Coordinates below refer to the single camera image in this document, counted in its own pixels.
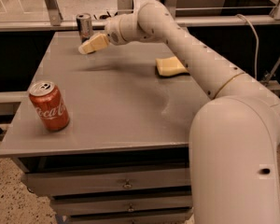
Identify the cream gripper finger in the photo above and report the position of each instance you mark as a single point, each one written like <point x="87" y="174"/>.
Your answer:
<point x="96" y="42"/>

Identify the grey drawer cabinet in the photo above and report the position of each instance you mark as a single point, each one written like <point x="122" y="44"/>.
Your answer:
<point x="124" y="157"/>

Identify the red coca-cola can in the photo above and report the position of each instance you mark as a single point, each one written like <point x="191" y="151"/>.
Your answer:
<point x="49" y="105"/>

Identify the red bull can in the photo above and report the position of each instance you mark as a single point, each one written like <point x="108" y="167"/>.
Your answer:
<point x="84" y="27"/>

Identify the yellow sponge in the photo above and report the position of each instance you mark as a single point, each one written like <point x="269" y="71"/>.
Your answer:
<point x="170" y="67"/>

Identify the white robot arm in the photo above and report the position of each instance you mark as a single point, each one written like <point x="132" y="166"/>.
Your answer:
<point x="233" y="139"/>

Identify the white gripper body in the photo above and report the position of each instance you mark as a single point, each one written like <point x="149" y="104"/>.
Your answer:
<point x="114" y="31"/>

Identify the grey metal railing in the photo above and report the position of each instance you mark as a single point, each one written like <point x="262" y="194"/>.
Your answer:
<point x="60" y="15"/>

